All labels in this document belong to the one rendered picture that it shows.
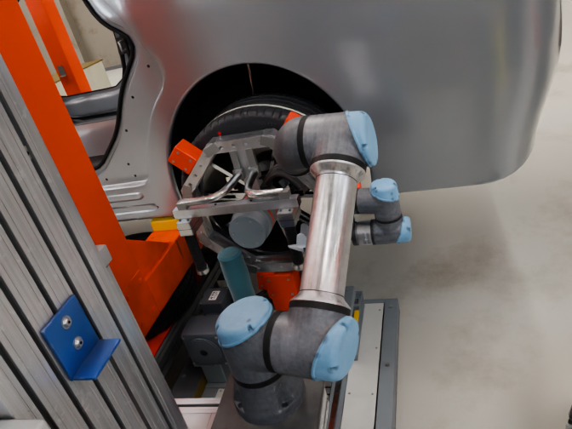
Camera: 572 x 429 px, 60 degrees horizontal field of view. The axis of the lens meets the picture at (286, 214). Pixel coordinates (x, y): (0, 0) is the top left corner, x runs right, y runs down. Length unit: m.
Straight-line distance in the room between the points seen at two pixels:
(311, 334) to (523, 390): 1.37
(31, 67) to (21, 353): 1.08
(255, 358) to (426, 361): 1.38
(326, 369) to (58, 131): 1.11
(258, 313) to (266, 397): 0.18
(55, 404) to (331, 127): 0.67
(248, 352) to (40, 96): 1.01
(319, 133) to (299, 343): 0.42
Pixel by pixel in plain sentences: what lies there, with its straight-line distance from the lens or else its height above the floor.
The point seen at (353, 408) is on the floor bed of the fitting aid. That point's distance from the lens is 2.01.
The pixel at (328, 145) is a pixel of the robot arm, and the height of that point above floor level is 1.26.
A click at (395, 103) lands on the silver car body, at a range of 1.74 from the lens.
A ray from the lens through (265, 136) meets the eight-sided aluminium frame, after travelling 1.60.
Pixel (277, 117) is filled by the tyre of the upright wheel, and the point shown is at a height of 1.14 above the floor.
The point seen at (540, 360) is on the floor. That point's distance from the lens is 2.26.
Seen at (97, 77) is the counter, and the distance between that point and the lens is 9.36.
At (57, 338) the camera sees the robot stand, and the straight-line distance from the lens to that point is 0.72.
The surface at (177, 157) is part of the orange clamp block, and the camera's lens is 1.75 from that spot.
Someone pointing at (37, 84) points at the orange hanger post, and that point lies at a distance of 1.63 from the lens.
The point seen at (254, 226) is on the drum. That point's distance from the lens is 1.60.
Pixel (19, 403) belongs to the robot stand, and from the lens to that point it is 0.69.
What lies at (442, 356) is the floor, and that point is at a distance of 2.25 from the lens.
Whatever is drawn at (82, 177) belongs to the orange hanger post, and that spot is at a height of 1.15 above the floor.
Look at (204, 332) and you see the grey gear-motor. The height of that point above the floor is 0.40.
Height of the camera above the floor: 1.62
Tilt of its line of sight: 28 degrees down
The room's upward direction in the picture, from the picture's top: 15 degrees counter-clockwise
